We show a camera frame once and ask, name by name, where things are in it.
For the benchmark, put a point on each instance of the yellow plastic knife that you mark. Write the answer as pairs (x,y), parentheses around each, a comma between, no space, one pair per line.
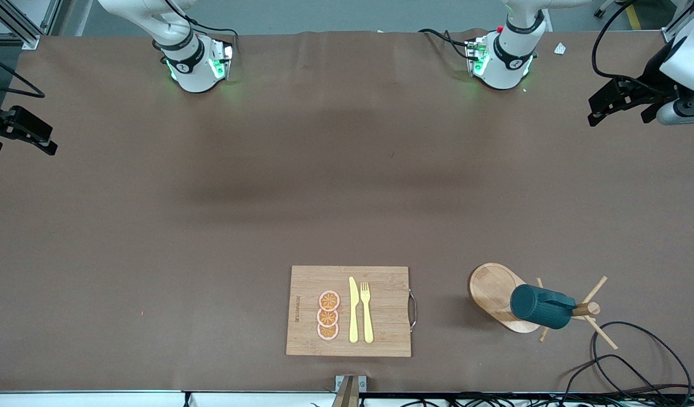
(354,316)

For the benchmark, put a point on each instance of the bamboo cutting board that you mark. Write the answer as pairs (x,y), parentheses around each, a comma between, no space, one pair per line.
(381,339)

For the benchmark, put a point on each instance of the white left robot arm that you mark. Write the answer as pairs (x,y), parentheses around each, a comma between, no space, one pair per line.
(505,68)

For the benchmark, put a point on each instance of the teal cup with yellow inside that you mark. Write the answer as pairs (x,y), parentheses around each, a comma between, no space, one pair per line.
(536,305)

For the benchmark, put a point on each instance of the white paper scrap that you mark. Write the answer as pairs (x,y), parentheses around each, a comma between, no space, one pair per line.
(560,49)

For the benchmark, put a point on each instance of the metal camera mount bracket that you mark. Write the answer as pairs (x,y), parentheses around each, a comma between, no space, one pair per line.
(350,393)

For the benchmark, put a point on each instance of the aluminium frame post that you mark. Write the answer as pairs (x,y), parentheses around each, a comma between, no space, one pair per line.
(672,35)
(27,39)

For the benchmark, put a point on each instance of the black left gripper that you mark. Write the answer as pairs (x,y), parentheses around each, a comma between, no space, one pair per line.
(650,79)

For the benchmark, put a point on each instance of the wooden cup stand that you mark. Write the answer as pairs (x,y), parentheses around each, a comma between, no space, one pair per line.
(494,291)

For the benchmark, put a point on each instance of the yellow plastic fork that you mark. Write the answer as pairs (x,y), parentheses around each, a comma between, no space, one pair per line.
(367,322)

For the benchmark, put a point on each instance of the orange slice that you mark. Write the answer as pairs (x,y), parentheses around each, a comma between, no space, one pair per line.
(329,301)

